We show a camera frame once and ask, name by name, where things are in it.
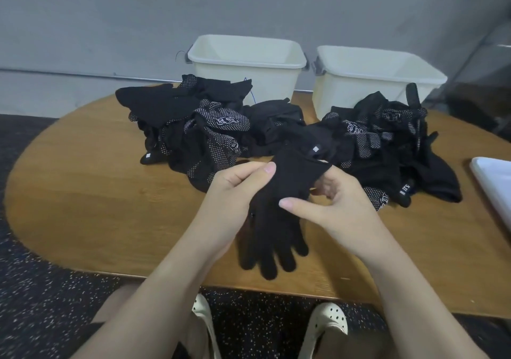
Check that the person's right hand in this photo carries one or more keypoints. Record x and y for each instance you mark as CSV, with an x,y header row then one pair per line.
x,y
347,215

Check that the person's right forearm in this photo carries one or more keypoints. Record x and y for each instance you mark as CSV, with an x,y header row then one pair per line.
x,y
423,315

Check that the white plastic bin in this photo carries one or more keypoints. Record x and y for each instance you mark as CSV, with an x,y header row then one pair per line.
x,y
343,91
271,79

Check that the stack of black gloves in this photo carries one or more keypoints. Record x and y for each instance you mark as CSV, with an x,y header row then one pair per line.
x,y
275,227

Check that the person's left leg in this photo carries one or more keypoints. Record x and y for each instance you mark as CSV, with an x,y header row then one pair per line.
x,y
116,303

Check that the person's white shoe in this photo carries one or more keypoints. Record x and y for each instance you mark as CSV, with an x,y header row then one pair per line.
x,y
206,323
327,323

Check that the pile of black gloves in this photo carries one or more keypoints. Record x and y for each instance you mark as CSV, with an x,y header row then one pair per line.
x,y
199,123

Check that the person's left hand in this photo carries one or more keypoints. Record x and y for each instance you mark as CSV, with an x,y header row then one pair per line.
x,y
227,203

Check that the person's left white shoe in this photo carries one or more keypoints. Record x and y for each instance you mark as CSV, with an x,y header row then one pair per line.
x,y
206,323

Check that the white flat tray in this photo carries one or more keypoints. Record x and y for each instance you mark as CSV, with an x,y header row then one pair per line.
x,y
495,183

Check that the person's right white shoe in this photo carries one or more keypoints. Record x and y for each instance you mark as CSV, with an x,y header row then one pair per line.
x,y
327,323

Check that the metal rack frame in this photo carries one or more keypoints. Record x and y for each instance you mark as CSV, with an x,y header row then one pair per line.
x,y
479,107

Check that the person's left forearm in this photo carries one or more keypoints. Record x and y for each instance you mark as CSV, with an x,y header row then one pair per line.
x,y
152,307

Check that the grey wall pipe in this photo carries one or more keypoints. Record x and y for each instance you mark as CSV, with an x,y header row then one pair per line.
x,y
80,74

